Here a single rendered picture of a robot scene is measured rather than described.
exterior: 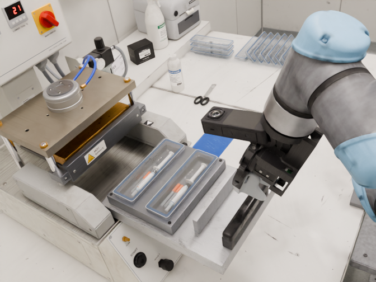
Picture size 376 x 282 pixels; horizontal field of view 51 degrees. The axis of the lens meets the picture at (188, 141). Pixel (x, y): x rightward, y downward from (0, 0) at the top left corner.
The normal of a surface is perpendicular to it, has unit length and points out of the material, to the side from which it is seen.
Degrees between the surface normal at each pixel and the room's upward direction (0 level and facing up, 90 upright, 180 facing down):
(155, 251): 65
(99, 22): 90
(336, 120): 60
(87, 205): 41
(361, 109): 33
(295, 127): 99
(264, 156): 20
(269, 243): 0
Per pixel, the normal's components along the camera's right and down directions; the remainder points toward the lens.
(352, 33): 0.16, -0.60
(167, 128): 0.44, -0.38
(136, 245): 0.69, -0.05
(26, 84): 0.82, 0.29
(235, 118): -0.22, -0.79
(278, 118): -0.70, 0.49
